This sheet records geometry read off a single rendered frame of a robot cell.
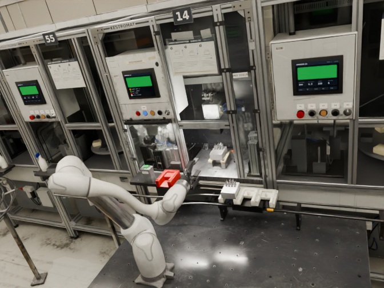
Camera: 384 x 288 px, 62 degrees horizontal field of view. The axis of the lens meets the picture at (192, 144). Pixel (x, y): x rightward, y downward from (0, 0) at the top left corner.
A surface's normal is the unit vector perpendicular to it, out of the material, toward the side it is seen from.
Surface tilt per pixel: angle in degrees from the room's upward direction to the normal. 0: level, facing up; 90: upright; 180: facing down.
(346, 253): 0
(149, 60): 90
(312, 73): 90
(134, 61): 90
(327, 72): 90
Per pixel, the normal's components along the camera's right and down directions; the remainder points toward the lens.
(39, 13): -0.38, 0.47
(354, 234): -0.18, -0.88
